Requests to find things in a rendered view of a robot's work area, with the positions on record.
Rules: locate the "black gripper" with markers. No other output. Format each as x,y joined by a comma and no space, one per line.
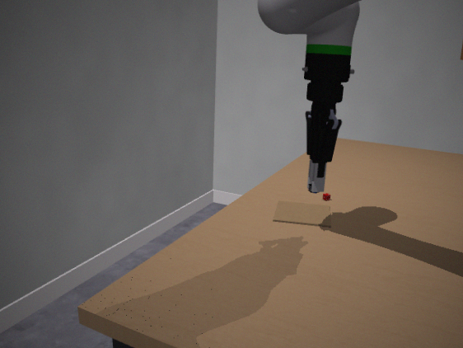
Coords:
323,124

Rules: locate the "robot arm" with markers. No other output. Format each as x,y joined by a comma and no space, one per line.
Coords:
328,40

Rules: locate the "tan square mat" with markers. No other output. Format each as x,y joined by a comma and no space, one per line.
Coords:
302,213

